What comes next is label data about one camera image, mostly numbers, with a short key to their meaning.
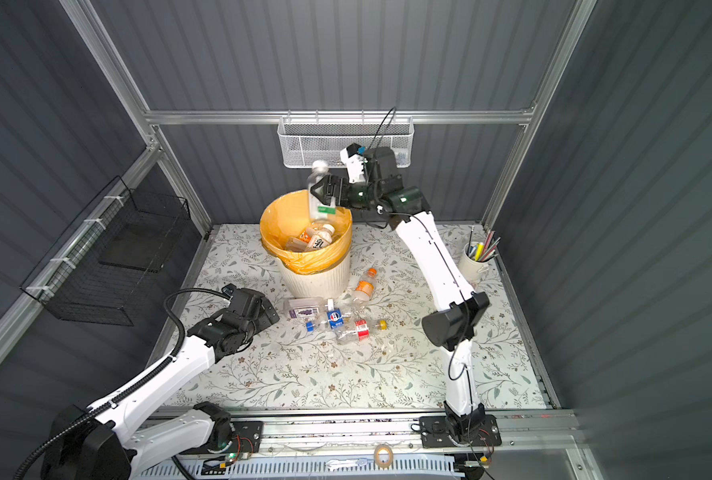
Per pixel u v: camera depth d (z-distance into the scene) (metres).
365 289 0.96
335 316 0.89
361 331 0.87
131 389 0.44
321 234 0.89
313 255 0.75
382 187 0.57
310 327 0.91
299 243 0.97
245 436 0.73
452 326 0.50
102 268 0.72
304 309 0.91
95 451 0.38
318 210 0.72
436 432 0.73
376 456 0.71
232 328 0.60
